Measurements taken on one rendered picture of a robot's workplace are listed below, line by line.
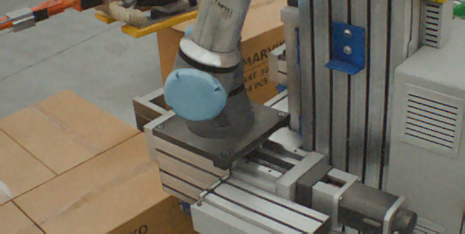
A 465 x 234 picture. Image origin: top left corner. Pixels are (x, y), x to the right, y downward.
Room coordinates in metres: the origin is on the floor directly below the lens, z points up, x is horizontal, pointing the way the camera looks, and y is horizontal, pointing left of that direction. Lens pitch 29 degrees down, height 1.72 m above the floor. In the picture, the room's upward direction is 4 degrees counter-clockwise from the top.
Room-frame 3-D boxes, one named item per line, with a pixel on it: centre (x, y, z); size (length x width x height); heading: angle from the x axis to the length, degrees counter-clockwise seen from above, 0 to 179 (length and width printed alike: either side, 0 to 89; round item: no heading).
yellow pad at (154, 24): (1.77, 0.19, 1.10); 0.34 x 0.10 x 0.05; 127
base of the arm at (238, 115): (1.18, 0.05, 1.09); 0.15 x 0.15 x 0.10
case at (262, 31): (2.15, -0.06, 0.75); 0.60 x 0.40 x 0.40; 132
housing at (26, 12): (1.57, 0.61, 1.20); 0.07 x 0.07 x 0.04; 37
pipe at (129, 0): (1.85, 0.24, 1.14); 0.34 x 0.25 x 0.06; 127
